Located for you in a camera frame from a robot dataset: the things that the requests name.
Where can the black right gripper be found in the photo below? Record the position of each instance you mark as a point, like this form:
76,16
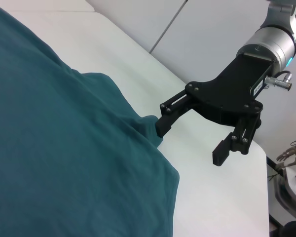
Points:
227,98

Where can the teal blue t-shirt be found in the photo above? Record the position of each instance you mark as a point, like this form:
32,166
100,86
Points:
64,148

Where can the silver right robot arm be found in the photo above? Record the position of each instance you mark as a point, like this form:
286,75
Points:
269,42

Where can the white machine housing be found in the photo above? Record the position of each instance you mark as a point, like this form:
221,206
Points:
287,187

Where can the dark bulky object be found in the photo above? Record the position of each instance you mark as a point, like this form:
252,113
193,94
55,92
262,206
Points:
293,229

